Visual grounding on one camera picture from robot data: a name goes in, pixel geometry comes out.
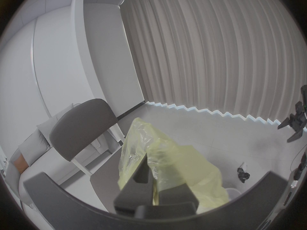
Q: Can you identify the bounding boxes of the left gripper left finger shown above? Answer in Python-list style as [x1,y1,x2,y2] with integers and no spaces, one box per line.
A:
[114,152,155,215]

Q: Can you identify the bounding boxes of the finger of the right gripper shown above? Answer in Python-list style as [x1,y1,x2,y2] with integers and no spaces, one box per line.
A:
[287,131,304,143]
[278,118,292,129]

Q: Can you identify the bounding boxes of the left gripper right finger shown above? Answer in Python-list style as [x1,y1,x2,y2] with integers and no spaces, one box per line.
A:
[159,183,200,209]

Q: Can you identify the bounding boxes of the yellow plastic bag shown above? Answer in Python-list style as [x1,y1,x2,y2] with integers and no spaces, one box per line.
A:
[118,117,231,209]

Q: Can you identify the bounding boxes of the white trash bin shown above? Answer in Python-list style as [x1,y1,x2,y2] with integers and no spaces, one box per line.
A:
[223,187,242,203]

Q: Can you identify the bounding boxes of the crumpled black plastic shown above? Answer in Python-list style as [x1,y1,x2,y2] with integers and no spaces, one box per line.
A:
[237,167,250,183]

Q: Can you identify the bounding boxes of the pale grey sofa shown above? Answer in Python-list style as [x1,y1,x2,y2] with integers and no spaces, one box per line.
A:
[4,103,123,209]

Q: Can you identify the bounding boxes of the grey and white chair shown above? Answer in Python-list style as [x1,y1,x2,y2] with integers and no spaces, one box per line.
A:
[49,98,126,213]

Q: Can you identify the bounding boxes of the beige curtain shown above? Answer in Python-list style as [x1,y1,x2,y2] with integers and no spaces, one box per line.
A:
[119,0,307,129]

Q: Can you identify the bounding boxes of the grey pillow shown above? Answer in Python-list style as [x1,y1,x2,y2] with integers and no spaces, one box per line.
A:
[37,103,75,150]
[19,130,52,168]

